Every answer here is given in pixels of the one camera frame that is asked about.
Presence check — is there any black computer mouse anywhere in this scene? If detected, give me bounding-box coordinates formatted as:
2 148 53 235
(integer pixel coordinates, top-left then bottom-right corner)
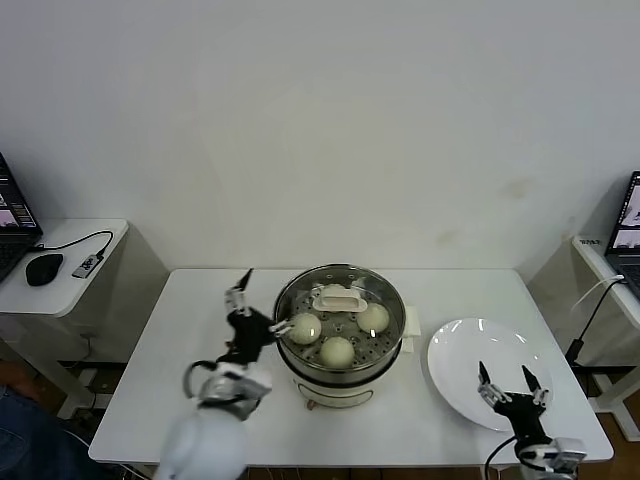
24 252 65 287

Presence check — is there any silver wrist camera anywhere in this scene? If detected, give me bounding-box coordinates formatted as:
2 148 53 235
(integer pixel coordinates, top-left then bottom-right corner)
517 436 588 474
199 362 274 420

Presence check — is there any cream electric cooker base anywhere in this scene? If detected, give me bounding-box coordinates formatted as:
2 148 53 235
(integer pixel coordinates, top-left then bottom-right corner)
257 319 424 412

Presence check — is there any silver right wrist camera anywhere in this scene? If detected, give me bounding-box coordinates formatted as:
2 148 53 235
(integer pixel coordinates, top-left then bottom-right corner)
517 436 588 474

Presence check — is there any grey usb hub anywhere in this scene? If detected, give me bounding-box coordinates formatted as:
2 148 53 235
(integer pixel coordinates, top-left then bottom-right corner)
71 252 99 280

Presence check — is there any black cable with inline box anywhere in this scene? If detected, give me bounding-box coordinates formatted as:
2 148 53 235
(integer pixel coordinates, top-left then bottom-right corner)
567 279 616 371

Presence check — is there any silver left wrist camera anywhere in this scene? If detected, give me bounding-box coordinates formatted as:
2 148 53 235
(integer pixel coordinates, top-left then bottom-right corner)
199 362 274 420

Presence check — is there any white round plate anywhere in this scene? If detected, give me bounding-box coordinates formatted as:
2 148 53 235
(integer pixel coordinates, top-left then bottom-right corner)
426 317 556 432

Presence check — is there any black usb hub cable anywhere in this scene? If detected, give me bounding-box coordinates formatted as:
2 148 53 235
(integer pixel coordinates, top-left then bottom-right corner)
28 228 115 262

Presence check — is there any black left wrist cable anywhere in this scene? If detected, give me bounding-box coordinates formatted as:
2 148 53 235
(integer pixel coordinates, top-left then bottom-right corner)
182 358 219 400

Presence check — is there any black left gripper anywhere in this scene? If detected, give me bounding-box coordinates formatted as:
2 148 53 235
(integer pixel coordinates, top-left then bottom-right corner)
217 268 297 364

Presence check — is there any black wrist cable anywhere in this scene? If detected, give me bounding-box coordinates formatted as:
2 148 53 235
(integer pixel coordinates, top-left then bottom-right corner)
483 433 520 480
182 358 219 400

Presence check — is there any blue jeans person leg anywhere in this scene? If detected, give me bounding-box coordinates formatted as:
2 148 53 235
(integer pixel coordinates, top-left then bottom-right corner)
0 382 109 480

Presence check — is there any black open laptop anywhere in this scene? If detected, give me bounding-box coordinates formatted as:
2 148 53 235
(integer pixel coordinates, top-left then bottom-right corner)
0 151 44 286
604 169 640 296

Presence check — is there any stainless steel steamer basket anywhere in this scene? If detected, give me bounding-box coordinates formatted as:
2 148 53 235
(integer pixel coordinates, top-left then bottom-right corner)
257 263 424 384

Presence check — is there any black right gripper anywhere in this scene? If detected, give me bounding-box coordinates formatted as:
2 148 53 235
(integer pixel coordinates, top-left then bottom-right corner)
477 360 552 442

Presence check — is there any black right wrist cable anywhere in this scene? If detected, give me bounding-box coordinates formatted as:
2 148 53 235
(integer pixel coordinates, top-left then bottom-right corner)
483 433 520 480

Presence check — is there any white laptop cable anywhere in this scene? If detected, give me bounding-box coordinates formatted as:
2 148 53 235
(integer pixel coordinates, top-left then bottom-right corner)
569 273 626 314

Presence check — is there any round glass pot lid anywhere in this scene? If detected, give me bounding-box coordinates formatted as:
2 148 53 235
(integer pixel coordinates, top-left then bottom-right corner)
273 263 406 354

